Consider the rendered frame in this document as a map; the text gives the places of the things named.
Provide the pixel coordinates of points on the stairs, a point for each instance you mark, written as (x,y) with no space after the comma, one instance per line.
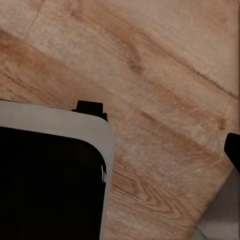
(221,220)

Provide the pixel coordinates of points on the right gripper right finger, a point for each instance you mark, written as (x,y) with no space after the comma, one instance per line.
(232,149)

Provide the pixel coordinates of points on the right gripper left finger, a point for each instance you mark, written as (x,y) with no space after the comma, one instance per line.
(12,149)

